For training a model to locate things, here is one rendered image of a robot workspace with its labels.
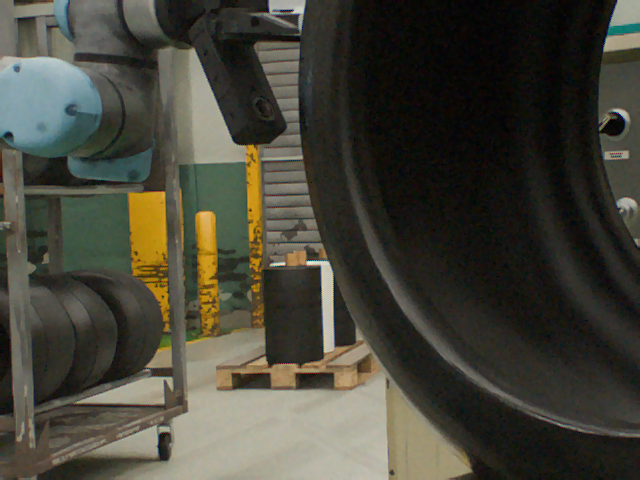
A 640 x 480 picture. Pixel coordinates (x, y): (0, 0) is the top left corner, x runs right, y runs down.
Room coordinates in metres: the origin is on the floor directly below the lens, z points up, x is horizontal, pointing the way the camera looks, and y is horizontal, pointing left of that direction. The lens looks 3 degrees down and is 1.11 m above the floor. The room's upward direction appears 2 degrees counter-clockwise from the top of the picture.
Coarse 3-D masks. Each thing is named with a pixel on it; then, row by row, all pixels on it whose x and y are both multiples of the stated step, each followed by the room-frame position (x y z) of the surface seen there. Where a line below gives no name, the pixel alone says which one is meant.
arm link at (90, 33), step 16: (64, 0) 1.20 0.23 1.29; (80, 0) 1.18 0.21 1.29; (96, 0) 1.17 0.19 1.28; (112, 0) 1.15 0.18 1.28; (64, 16) 1.20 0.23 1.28; (80, 16) 1.18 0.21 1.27; (96, 16) 1.17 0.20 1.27; (112, 16) 1.15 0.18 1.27; (64, 32) 1.22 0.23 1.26; (80, 32) 1.18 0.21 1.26; (96, 32) 1.17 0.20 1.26; (112, 32) 1.17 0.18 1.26; (128, 32) 1.15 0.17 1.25; (80, 48) 1.18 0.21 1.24; (96, 48) 1.17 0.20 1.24; (112, 48) 1.17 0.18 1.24; (128, 48) 1.17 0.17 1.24; (144, 48) 1.17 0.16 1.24
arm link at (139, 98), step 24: (120, 72) 1.17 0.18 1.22; (144, 72) 1.18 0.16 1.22; (144, 96) 1.18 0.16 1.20; (144, 120) 1.18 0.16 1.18; (120, 144) 1.14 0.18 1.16; (144, 144) 1.19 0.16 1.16; (72, 168) 1.18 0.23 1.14; (96, 168) 1.17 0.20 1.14; (120, 168) 1.17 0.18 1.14; (144, 168) 1.19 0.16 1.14
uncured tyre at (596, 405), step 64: (320, 0) 0.87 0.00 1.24; (384, 0) 0.97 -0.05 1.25; (448, 0) 1.02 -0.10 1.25; (512, 0) 1.06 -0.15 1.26; (576, 0) 1.05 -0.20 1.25; (320, 64) 0.87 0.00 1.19; (384, 64) 0.98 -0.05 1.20; (448, 64) 1.03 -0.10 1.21; (512, 64) 1.07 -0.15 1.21; (576, 64) 1.05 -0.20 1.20; (320, 128) 0.87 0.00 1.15; (384, 128) 0.98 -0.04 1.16; (448, 128) 1.04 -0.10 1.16; (512, 128) 1.07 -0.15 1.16; (576, 128) 1.05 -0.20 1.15; (320, 192) 0.88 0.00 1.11; (384, 192) 0.97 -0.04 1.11; (448, 192) 1.03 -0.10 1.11; (512, 192) 1.06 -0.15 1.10; (576, 192) 1.05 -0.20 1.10; (384, 256) 0.84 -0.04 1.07; (448, 256) 1.00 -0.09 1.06; (512, 256) 1.05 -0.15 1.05; (576, 256) 1.04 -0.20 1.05; (384, 320) 0.84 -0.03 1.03; (448, 320) 0.95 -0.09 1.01; (512, 320) 1.00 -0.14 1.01; (576, 320) 1.03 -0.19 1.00; (448, 384) 0.80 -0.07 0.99; (512, 384) 0.79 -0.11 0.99; (576, 384) 0.98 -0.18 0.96; (448, 448) 0.85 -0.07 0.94; (512, 448) 0.77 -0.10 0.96; (576, 448) 0.73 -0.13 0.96
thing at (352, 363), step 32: (288, 256) 7.58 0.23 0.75; (320, 256) 8.32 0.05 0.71; (288, 288) 7.42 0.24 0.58; (320, 288) 7.57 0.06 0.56; (288, 320) 7.42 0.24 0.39; (320, 320) 7.55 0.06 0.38; (352, 320) 8.26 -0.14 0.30; (256, 352) 8.04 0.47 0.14; (288, 352) 7.43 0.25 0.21; (320, 352) 7.53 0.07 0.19; (352, 352) 7.87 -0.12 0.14; (224, 384) 7.50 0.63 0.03; (288, 384) 7.40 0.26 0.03; (352, 384) 7.35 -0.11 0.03
